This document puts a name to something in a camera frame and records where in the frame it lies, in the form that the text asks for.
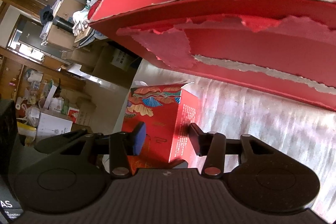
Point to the brown cardboard boxes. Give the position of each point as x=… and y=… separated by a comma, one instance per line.
x=97, y=55

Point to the red decorated gift box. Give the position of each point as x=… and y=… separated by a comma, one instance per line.
x=167, y=111

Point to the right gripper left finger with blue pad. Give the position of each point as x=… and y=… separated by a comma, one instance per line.
x=122, y=145

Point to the large red cardboard box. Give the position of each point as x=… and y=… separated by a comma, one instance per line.
x=283, y=47

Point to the red plush toy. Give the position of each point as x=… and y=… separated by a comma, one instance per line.
x=93, y=8

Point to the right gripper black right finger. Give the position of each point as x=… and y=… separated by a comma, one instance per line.
x=212, y=147

